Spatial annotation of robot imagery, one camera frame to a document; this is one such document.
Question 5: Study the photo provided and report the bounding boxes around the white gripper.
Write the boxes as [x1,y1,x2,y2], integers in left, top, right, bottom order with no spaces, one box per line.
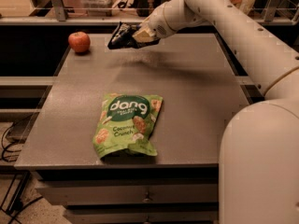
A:
[133,3,176,43]

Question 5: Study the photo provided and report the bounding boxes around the metal shelf rail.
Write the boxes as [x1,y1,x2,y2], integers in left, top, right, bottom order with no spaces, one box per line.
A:
[0,0,299,27]

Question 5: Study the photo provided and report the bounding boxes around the grey drawer cabinet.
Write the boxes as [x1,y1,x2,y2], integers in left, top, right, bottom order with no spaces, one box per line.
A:
[34,166,221,224]

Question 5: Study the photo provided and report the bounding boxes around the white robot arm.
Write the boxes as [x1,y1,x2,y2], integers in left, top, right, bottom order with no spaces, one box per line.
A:
[134,0,299,224]

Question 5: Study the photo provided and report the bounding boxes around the black cables left floor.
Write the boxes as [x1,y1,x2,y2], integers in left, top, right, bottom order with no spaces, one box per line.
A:
[0,115,43,224]

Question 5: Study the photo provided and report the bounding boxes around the green Dang chip bag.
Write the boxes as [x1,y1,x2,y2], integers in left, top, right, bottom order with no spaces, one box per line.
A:
[93,93,163,159]

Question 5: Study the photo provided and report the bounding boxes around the blue Kettle chip bag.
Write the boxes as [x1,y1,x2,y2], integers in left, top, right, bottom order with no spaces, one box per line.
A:
[107,22,160,49]

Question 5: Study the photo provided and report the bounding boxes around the red apple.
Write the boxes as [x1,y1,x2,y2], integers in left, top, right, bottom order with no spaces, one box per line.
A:
[68,32,91,53]

